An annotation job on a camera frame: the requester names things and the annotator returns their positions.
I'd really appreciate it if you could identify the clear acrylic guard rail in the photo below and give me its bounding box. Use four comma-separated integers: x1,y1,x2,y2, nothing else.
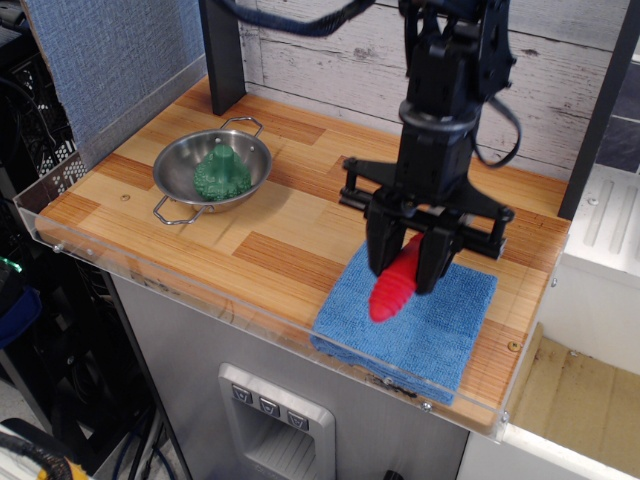
14,169,569,437

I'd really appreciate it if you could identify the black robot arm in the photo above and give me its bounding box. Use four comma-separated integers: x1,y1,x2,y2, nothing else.
340,1,518,294

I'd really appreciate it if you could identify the dark right post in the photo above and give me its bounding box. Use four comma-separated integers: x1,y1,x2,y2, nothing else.
557,0,639,220

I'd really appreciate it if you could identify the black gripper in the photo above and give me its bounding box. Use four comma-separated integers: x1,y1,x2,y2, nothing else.
340,118,514,295

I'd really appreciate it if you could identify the dark left post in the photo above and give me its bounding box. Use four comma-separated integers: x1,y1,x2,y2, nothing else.
199,1,246,115

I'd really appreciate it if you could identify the toy fridge water dispenser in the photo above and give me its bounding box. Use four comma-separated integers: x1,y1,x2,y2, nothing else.
218,363,337,479

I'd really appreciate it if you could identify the blue folded towel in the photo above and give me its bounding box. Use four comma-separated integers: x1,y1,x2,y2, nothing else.
311,244,498,406

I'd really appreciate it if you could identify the red handled metal spoon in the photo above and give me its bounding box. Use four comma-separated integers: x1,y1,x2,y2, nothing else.
369,234,423,323

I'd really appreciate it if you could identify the green toy broccoli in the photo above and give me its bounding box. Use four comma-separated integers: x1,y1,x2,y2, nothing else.
193,144,252,202

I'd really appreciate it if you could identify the steel bowl with handles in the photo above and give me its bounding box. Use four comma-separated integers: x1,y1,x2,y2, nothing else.
153,117,272,225

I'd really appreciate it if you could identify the blue fabric panel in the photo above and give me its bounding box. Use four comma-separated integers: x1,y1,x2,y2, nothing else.
22,0,206,169

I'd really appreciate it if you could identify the black cable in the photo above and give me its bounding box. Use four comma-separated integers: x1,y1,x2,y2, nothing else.
214,0,524,168

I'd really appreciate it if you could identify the dark post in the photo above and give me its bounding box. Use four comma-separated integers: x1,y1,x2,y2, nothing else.
199,1,246,115
557,0,639,220

